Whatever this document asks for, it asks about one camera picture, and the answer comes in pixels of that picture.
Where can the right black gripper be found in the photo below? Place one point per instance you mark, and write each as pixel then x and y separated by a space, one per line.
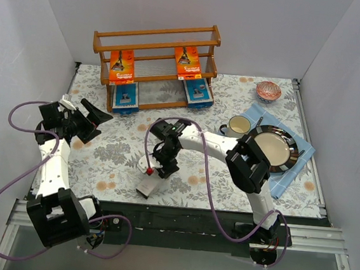
pixel 167 167

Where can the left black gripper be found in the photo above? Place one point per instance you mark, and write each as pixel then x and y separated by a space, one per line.
pixel 83 125

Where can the blue Harry's razor box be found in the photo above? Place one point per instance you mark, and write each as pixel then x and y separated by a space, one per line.
pixel 125 99
pixel 198 93

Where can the tall beige slim box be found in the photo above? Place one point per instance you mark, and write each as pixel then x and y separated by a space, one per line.
pixel 147 185

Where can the orange razor pack with pictures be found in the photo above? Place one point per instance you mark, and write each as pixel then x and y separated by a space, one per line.
pixel 121 67

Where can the orange Gillette Fusion5 box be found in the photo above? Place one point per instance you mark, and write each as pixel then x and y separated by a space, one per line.
pixel 187 63

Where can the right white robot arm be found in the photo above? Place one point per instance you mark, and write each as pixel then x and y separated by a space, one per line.
pixel 248 166

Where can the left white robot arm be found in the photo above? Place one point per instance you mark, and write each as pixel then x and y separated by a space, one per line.
pixel 56 213

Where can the wooden three-tier shelf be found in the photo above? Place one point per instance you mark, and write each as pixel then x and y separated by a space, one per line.
pixel 154 53

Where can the floral table mat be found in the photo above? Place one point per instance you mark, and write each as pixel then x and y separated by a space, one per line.
pixel 107 166

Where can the white enamel mug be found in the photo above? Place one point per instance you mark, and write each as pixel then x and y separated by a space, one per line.
pixel 237 127

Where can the blue checked cloth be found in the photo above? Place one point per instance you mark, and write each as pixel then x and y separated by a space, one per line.
pixel 279 182

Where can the black rimmed plate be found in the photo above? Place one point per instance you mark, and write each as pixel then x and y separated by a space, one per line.
pixel 279 147

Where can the red patterned bowl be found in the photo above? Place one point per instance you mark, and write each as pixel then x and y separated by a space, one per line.
pixel 268 91

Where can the aluminium rail frame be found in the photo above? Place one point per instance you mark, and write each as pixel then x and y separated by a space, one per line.
pixel 195 228

